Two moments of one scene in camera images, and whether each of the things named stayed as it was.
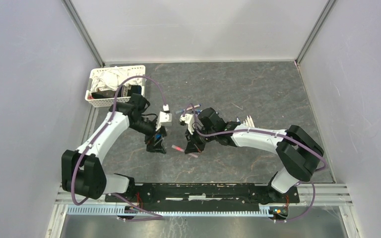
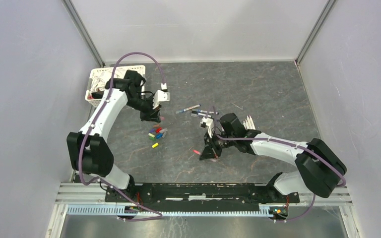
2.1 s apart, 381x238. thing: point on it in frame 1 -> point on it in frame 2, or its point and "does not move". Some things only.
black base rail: x=202 y=196 does not move
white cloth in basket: x=110 y=79 does not move
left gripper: x=149 y=140 -> x=152 y=114
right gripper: x=191 y=147 -> x=214 y=151
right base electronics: x=279 y=212 does not move
